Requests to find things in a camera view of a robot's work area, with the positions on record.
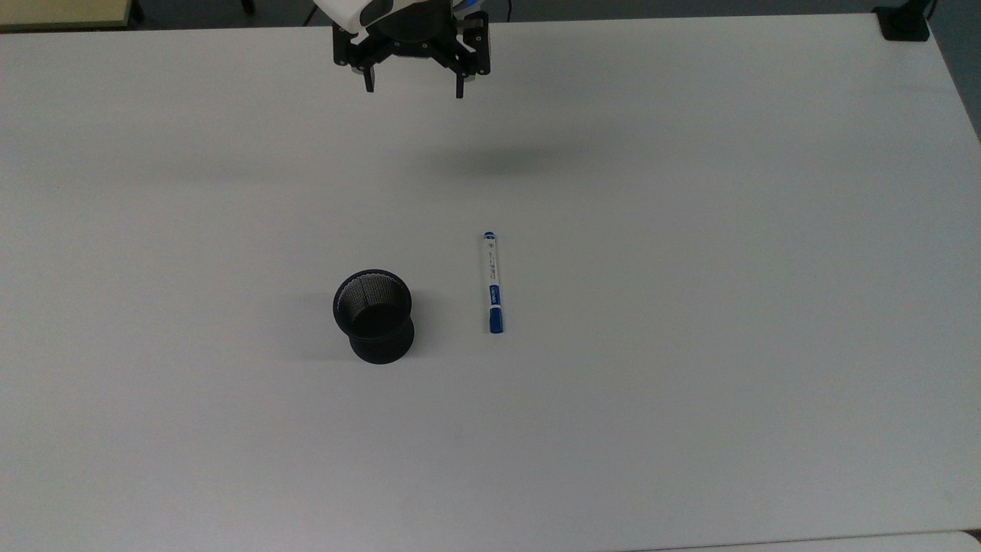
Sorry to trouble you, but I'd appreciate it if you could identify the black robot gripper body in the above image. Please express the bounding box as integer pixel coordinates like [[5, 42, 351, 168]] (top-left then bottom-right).
[[331, 0, 492, 80]]

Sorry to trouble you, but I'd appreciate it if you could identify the white adjacent table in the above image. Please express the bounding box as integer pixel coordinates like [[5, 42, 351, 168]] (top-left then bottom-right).
[[636, 531, 981, 552]]

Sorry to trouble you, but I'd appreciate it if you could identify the beige wooden table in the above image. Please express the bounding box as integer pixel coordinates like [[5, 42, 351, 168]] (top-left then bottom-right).
[[0, 0, 133, 33]]

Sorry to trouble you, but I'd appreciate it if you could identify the black table clamp mount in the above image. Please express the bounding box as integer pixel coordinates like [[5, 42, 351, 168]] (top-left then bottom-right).
[[872, 0, 937, 42]]

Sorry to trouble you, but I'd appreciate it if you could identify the blue and white marker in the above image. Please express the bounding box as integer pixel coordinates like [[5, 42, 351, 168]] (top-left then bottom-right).
[[482, 231, 506, 335]]

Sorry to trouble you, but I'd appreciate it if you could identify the black mesh pen cup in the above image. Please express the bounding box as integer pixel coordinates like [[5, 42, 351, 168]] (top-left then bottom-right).
[[332, 268, 416, 366]]

